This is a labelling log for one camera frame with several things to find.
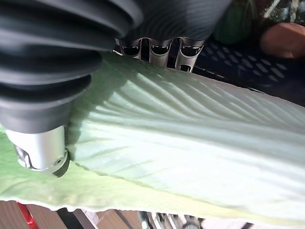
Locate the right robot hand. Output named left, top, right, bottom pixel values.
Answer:
left=0, top=0, right=233, bottom=178

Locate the pale green napa cabbage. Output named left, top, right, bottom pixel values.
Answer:
left=0, top=51, right=305, bottom=226

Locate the black perforated plastic basket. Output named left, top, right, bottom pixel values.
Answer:
left=112, top=38, right=305, bottom=107

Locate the red plastic object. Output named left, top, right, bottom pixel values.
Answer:
left=16, top=201, right=36, bottom=225

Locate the green round vegetable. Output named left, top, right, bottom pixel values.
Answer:
left=213, top=0, right=259, bottom=45

